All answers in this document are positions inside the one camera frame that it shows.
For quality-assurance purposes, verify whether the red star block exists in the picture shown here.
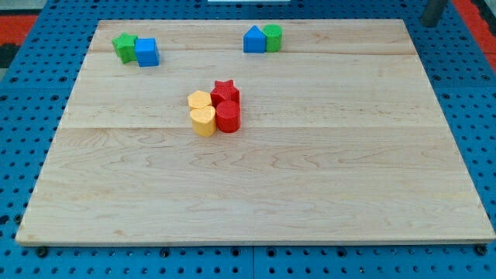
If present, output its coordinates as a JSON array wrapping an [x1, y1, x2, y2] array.
[[210, 80, 240, 107]]

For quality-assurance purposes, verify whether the green cylinder block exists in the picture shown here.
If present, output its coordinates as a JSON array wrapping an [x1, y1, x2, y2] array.
[[262, 24, 283, 53]]

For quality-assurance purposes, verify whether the blue house-shaped block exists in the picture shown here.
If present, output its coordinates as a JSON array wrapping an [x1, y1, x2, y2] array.
[[243, 26, 266, 53]]

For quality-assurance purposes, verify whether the red cylinder block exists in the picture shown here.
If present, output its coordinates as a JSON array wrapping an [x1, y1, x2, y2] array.
[[215, 101, 241, 133]]

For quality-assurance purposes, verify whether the yellow heart block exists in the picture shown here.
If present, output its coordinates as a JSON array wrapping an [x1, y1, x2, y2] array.
[[190, 106, 217, 137]]

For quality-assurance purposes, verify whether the yellow pentagon block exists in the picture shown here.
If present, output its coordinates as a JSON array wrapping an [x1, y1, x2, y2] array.
[[188, 91, 212, 110]]

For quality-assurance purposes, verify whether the blue cube block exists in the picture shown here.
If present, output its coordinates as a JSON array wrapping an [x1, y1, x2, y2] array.
[[135, 38, 160, 67]]

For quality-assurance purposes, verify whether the green star block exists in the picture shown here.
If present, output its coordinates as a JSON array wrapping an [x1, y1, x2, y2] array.
[[112, 33, 139, 64]]

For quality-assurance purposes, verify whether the wooden board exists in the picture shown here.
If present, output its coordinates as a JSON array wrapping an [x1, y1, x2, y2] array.
[[16, 19, 495, 246]]

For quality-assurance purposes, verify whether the grey metal pole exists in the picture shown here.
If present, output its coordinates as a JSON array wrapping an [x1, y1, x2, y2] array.
[[419, 0, 448, 28]]

